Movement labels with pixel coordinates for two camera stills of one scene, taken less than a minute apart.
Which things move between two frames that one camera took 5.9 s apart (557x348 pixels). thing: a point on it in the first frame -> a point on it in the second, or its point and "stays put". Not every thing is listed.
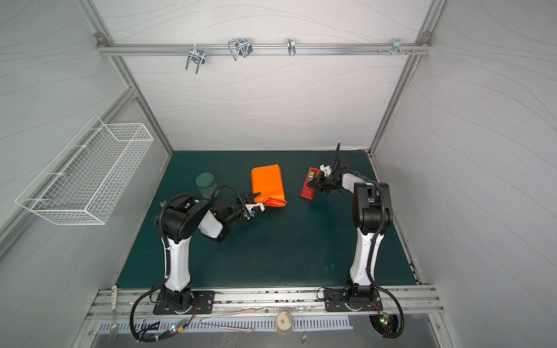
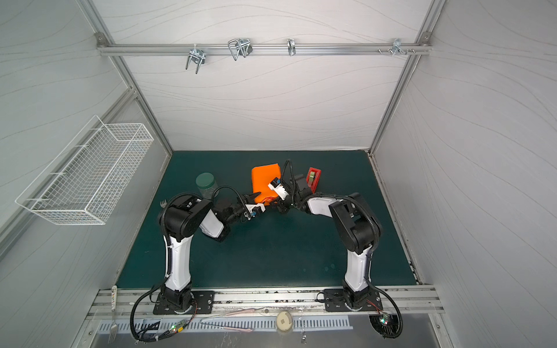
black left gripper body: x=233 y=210 stays put
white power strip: x=114 y=297 stays put
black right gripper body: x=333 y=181 -> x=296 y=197
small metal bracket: x=291 y=47 stays put
